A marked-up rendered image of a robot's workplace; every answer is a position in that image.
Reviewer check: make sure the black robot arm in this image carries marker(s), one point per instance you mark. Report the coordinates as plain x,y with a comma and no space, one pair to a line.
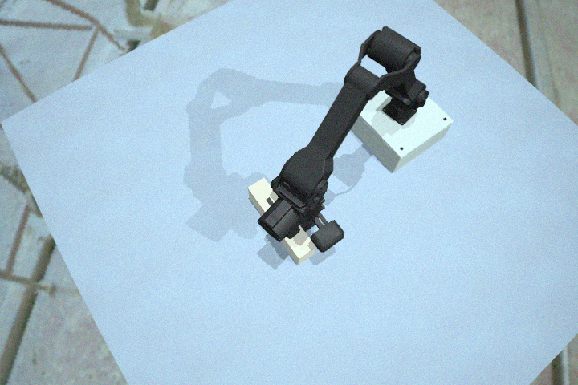
308,170

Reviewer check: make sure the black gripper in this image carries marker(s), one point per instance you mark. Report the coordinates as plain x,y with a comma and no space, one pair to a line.
328,234

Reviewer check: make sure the black two-prong charger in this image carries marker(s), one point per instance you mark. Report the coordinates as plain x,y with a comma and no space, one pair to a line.
307,225

